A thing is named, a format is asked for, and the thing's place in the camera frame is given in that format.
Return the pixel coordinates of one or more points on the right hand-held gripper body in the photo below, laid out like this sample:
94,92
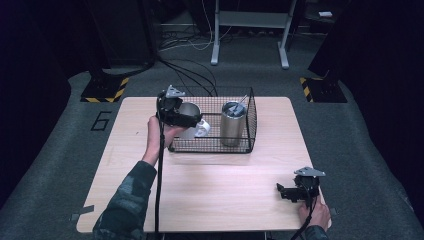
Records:
308,186

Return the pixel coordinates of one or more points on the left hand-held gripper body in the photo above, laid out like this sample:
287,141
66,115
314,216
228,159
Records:
170,106

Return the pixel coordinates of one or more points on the silver metal mug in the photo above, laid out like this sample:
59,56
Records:
198,131

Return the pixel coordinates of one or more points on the steel tumbler with lid and straw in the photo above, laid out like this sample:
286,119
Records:
231,126

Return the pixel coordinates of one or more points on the person's right hand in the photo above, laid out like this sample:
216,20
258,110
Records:
316,215

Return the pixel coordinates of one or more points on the person's left hand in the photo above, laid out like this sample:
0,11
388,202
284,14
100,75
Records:
155,140

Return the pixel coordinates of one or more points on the grey tape piece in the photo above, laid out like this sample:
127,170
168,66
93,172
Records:
83,211
333,211

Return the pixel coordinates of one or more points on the black stand with striped base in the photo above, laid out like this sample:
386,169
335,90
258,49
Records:
321,90
105,88

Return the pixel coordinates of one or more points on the black cabinet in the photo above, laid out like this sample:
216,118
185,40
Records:
123,30

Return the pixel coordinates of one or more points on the dark curtain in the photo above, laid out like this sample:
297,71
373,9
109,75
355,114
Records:
383,66
26,83

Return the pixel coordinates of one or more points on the small white box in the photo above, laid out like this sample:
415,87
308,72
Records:
325,14

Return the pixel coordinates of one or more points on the white metal desk frame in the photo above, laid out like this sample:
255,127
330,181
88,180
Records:
253,19

